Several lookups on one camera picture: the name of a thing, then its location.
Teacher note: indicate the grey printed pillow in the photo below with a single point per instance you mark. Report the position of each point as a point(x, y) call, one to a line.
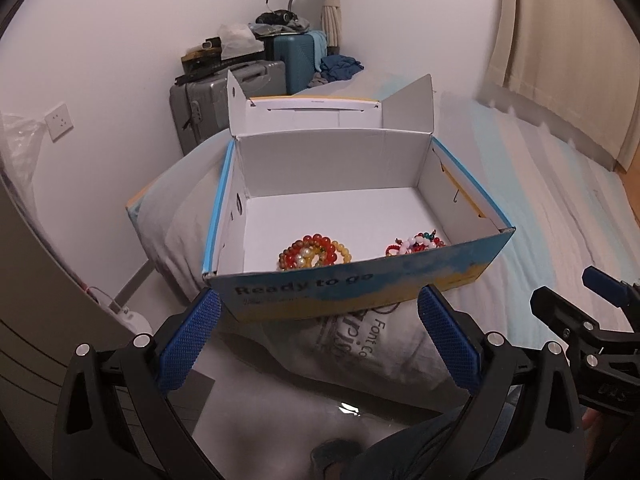
point(175, 210)

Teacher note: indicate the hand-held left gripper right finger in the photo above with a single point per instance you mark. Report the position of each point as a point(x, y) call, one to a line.
point(450, 340)

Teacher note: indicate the tied beige curtain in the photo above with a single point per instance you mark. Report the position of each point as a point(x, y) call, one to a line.
point(331, 20)

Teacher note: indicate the striped bed sheet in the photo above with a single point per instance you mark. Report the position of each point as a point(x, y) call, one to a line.
point(540, 200)

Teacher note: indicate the white wall socket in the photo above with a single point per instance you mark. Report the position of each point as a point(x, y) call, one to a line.
point(58, 121)

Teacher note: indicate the person's right hand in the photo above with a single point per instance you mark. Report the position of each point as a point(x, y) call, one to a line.
point(595, 420)

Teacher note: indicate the black bag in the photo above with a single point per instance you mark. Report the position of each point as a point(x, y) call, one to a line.
point(275, 17)

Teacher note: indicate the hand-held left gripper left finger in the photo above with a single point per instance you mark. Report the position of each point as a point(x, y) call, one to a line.
point(190, 340)

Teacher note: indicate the black and yellow box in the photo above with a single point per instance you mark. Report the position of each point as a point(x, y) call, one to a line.
point(200, 57)

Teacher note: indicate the grey suitcase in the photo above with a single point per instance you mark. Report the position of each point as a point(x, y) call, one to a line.
point(215, 105)

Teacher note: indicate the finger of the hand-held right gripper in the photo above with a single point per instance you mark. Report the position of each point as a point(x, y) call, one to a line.
point(602, 284)
point(560, 312)

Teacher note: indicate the blue and yellow cardboard box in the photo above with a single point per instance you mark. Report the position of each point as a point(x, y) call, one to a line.
point(325, 170)

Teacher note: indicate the white plastic bag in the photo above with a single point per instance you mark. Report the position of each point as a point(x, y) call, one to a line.
point(237, 35)

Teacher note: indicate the grey curved furniture panel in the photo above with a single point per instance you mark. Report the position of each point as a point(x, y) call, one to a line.
point(30, 310)

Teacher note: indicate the blue clothes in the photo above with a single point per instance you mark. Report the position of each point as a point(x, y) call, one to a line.
point(340, 65)

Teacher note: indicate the teal suitcase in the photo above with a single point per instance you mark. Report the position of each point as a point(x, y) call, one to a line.
point(297, 57)

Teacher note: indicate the beige window curtain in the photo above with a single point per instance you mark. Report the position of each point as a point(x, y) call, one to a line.
point(565, 35)

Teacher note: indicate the clear plastic bag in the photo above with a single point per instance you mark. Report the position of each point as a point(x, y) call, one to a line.
point(20, 150)

